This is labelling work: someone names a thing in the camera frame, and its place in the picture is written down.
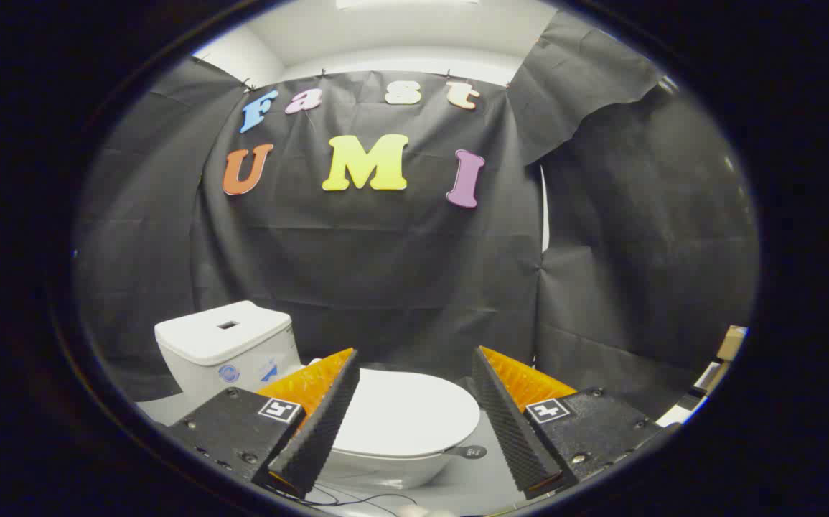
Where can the brown cardboard box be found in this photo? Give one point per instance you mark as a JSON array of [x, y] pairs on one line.
[[731, 343]]

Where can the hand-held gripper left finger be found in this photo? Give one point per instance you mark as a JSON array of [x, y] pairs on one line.
[[314, 438]]

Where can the black backdrop cloth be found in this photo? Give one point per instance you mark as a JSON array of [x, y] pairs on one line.
[[385, 251]]

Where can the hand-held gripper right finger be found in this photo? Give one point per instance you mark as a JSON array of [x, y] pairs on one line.
[[514, 438]]

